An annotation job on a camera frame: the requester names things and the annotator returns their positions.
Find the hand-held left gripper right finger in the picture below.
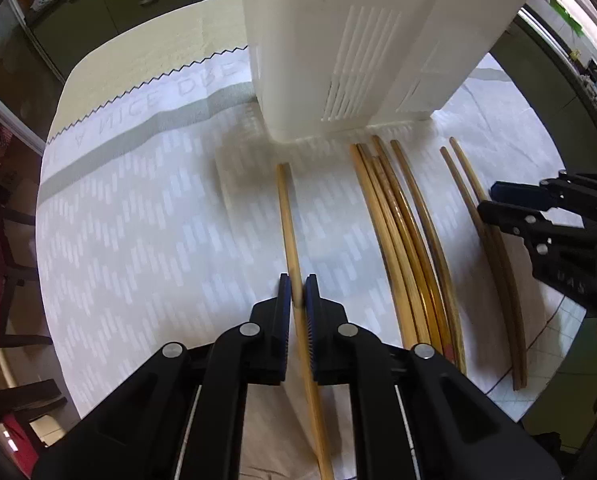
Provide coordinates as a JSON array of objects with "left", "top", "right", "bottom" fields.
[{"left": 303, "top": 273, "right": 562, "bottom": 480}]

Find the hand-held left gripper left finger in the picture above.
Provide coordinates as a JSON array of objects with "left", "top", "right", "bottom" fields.
[{"left": 31, "top": 273, "right": 294, "bottom": 480}]

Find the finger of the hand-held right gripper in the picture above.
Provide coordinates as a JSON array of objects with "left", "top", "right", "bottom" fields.
[
  {"left": 490, "top": 170, "right": 597, "bottom": 211},
  {"left": 477, "top": 200, "right": 597, "bottom": 262}
]

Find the dark brown chopstick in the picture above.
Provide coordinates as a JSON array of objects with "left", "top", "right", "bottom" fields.
[
  {"left": 449, "top": 137, "right": 529, "bottom": 390},
  {"left": 389, "top": 140, "right": 468, "bottom": 377},
  {"left": 439, "top": 146, "right": 523, "bottom": 392}
]

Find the light wooden chopstick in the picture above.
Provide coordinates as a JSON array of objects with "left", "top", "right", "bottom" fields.
[
  {"left": 349, "top": 143, "right": 415, "bottom": 348},
  {"left": 357, "top": 143, "right": 427, "bottom": 347},
  {"left": 276, "top": 163, "right": 335, "bottom": 480}
]

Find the amber lacquered chopstick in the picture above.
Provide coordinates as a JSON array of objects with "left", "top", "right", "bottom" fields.
[{"left": 373, "top": 155, "right": 449, "bottom": 358}]

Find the bundle of light wooden chopsticks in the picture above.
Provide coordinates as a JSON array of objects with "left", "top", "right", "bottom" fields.
[{"left": 371, "top": 135, "right": 457, "bottom": 363}]

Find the white plastic utensil holder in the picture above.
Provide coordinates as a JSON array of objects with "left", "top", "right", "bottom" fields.
[{"left": 238, "top": 0, "right": 542, "bottom": 144}]

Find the pale grid table mat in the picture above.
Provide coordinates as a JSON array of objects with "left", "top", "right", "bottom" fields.
[{"left": 486, "top": 300, "right": 587, "bottom": 413}]

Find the green sink base cabinet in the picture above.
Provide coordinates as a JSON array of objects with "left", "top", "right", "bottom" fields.
[{"left": 489, "top": 10, "right": 587, "bottom": 171}]

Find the white patterned table cloth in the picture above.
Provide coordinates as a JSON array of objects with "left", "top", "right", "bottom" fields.
[{"left": 37, "top": 52, "right": 587, "bottom": 480}]

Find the cream table cover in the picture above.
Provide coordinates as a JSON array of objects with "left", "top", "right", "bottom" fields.
[{"left": 58, "top": 0, "right": 252, "bottom": 111}]

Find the green base cabinet with drawers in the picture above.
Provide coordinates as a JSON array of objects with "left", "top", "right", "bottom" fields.
[{"left": 26, "top": 0, "right": 249, "bottom": 83}]

